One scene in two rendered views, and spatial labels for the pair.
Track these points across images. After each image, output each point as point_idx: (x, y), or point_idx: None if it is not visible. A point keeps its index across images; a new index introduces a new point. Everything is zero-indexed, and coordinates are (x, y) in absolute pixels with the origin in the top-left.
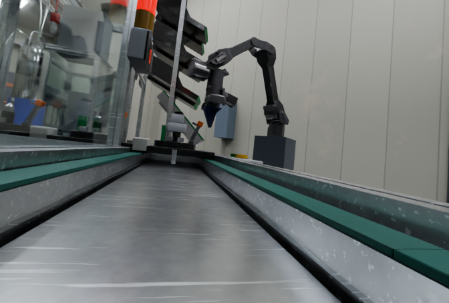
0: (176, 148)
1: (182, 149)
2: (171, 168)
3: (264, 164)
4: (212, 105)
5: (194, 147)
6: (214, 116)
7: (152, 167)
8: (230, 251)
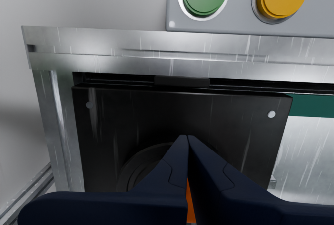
0: (269, 183)
1: (272, 173)
2: (288, 163)
3: None
4: None
5: (205, 144)
6: (239, 174)
7: (286, 187)
8: None
